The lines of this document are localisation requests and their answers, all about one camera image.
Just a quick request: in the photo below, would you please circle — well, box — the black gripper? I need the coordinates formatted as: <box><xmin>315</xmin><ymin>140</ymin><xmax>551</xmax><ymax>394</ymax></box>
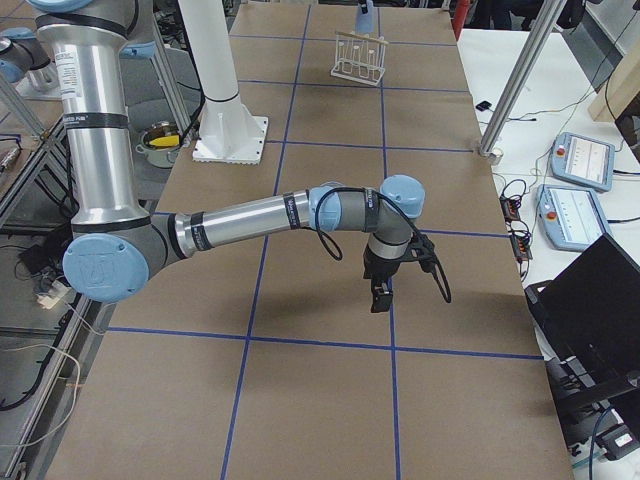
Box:
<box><xmin>363</xmin><ymin>245</ymin><xmax>407</xmax><ymax>313</ymax></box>

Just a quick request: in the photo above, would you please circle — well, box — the light blue plastic cup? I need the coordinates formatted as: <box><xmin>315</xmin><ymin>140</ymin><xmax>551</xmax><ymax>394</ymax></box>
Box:
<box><xmin>355</xmin><ymin>0</ymin><xmax>375</xmax><ymax>35</ymax></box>

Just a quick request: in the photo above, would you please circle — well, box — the black usb hub right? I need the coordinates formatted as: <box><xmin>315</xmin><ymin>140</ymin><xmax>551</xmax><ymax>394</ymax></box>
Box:
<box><xmin>510</xmin><ymin>233</ymin><xmax>532</xmax><ymax>263</ymax></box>

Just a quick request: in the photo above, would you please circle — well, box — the black usb hub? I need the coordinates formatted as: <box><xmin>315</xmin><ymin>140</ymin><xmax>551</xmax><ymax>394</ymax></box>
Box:
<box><xmin>510</xmin><ymin>233</ymin><xmax>532</xmax><ymax>263</ymax></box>
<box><xmin>500</xmin><ymin>196</ymin><xmax>521</xmax><ymax>222</ymax></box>

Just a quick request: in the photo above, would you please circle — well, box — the black usb hub left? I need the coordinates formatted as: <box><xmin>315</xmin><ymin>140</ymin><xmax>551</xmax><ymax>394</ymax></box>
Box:
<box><xmin>500</xmin><ymin>196</ymin><xmax>521</xmax><ymax>222</ymax></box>

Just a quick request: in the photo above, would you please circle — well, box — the near grey teach pendant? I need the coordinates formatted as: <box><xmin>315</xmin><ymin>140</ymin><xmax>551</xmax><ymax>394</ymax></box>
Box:
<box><xmin>536</xmin><ymin>184</ymin><xmax>611</xmax><ymax>252</ymax></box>

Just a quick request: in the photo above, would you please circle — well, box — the grey teach pendant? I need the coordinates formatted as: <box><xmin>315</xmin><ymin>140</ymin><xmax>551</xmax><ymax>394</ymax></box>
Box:
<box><xmin>549</xmin><ymin>132</ymin><xmax>615</xmax><ymax>192</ymax></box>
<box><xmin>536</xmin><ymin>184</ymin><xmax>611</xmax><ymax>252</ymax></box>

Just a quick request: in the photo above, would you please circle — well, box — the black laptop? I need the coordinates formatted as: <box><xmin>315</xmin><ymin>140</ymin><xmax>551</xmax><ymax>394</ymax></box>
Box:
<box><xmin>523</xmin><ymin>232</ymin><xmax>640</xmax><ymax>416</ymax></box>

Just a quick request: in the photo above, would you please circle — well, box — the black power adapter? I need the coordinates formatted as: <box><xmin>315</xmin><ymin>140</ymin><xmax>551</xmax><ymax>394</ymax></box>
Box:
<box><xmin>475</xmin><ymin>101</ymin><xmax>492</xmax><ymax>112</ymax></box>

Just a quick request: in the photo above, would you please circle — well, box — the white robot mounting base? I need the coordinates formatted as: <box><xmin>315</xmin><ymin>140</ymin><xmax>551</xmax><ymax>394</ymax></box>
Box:
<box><xmin>179</xmin><ymin>0</ymin><xmax>269</xmax><ymax>164</ymax></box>

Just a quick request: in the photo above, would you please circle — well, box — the far grey teach pendant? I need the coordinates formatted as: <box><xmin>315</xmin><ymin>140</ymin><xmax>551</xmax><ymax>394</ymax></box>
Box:
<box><xmin>549</xmin><ymin>132</ymin><xmax>615</xmax><ymax>192</ymax></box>

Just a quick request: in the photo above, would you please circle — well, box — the metal pot with corn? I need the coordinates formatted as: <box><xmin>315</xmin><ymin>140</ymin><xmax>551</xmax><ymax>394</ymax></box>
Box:
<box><xmin>135</xmin><ymin>121</ymin><xmax>181</xmax><ymax>169</ymax></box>

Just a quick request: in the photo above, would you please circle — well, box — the wooden board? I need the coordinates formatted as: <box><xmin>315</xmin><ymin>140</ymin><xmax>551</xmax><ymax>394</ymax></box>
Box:
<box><xmin>588</xmin><ymin>39</ymin><xmax>639</xmax><ymax>122</ymax></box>

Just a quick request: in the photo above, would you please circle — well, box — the white power strip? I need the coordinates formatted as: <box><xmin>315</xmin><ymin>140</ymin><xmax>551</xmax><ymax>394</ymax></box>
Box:
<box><xmin>36</xmin><ymin>292</ymin><xmax>66</xmax><ymax>310</ymax></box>

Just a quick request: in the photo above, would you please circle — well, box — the white wire cup holder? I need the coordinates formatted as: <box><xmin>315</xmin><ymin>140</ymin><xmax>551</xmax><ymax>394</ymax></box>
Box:
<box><xmin>330</xmin><ymin>31</ymin><xmax>389</xmax><ymax>87</ymax></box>

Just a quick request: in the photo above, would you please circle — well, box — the aluminium frame post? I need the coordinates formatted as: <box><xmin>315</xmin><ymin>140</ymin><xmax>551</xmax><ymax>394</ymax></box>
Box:
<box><xmin>478</xmin><ymin>0</ymin><xmax>566</xmax><ymax>166</ymax></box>

